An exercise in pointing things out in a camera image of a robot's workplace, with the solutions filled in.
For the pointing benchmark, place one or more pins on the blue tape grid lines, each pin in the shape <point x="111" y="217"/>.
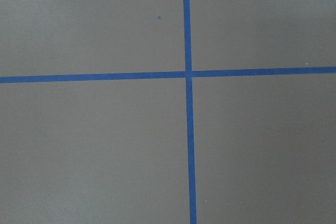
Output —
<point x="188" y="74"/>

